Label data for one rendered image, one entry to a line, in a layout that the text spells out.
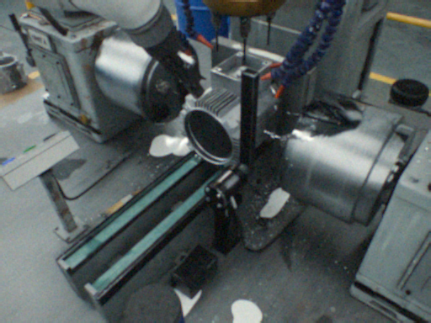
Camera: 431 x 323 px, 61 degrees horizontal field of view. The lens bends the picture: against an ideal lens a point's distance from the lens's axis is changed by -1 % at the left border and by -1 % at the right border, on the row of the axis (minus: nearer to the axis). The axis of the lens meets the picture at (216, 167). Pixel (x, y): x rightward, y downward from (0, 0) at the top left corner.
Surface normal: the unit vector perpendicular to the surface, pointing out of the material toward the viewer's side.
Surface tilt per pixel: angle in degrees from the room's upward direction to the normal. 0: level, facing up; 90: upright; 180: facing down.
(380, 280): 90
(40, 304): 0
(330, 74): 90
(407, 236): 90
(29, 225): 0
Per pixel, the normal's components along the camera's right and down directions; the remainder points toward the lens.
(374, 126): -0.17, -0.58
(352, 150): -0.41, -0.21
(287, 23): -0.62, 0.55
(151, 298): -0.03, -0.72
